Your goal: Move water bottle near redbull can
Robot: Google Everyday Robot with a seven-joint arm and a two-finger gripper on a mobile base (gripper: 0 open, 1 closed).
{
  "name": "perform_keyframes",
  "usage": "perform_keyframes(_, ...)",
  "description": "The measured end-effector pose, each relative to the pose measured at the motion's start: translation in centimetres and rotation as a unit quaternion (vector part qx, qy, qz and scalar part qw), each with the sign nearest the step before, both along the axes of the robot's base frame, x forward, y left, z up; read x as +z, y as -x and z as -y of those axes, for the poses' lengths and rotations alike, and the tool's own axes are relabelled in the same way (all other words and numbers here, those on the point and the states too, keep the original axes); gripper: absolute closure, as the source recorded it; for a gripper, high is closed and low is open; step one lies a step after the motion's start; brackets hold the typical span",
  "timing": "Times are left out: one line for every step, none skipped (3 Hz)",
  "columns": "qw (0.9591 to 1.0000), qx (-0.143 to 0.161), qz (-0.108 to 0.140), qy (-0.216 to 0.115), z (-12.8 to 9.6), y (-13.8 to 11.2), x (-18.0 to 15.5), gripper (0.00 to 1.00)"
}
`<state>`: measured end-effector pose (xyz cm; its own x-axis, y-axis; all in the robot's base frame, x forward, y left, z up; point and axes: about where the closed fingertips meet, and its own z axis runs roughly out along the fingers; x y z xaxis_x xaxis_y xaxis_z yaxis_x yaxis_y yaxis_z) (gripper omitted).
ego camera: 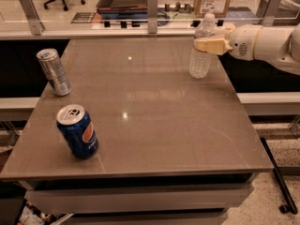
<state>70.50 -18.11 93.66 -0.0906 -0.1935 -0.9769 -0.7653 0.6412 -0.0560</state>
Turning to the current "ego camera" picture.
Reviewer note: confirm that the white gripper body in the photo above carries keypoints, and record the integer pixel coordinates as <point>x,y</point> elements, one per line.
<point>242,43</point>

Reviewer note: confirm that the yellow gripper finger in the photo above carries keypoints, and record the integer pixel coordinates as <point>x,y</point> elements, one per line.
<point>225,30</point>
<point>213,45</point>

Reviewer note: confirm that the clear plastic water bottle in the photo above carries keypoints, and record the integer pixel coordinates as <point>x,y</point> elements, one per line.
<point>200,61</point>

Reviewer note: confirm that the silver redbull can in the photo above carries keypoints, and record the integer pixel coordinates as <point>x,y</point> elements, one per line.
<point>54,71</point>

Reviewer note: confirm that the left metal glass bracket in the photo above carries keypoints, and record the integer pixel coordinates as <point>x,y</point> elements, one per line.
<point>35,24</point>

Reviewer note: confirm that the middle metal glass bracket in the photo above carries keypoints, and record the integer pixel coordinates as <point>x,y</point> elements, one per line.
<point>152,16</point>

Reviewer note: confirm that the right metal glass bracket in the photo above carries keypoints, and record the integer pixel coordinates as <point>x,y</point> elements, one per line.
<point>268,12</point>

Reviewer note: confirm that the grey drawer cabinet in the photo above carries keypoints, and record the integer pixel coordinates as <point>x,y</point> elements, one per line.
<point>161,200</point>

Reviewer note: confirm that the metal glass bracket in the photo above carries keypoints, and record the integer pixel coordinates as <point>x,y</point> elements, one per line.
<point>152,16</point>
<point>35,24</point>
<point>268,12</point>

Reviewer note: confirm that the black floor bar with wheel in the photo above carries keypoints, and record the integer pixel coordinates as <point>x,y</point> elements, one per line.
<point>289,206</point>

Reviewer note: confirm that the blue pepsi can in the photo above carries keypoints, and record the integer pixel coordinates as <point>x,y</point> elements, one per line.
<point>77,128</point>

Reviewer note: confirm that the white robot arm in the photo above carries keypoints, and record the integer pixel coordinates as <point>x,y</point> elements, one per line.
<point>278,46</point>

